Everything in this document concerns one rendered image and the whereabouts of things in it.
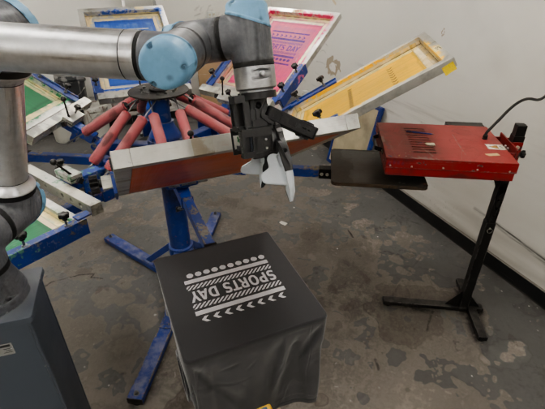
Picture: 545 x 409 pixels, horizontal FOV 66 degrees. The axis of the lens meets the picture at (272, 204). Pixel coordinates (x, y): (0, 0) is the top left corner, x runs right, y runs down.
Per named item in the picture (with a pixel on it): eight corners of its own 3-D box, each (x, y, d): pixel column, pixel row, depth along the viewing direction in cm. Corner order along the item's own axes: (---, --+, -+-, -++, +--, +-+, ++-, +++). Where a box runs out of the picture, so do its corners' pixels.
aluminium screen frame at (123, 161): (361, 127, 103) (358, 112, 103) (113, 170, 83) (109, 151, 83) (262, 168, 177) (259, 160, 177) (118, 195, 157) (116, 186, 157)
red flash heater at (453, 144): (488, 144, 226) (494, 123, 219) (521, 185, 187) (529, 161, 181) (374, 139, 232) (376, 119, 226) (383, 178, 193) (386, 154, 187)
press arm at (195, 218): (255, 327, 135) (255, 314, 132) (238, 333, 133) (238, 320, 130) (175, 169, 232) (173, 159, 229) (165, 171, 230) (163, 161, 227)
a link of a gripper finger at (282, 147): (279, 179, 77) (265, 139, 80) (288, 178, 78) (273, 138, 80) (286, 167, 73) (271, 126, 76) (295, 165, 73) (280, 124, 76)
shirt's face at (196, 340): (326, 316, 128) (326, 314, 127) (186, 363, 113) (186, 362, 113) (266, 232, 165) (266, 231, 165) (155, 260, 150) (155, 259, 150)
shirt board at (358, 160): (411, 165, 234) (414, 152, 230) (426, 202, 200) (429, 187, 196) (181, 153, 248) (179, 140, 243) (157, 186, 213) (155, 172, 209)
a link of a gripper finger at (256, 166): (237, 182, 89) (239, 149, 82) (262, 176, 91) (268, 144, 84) (241, 191, 87) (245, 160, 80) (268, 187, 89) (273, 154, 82)
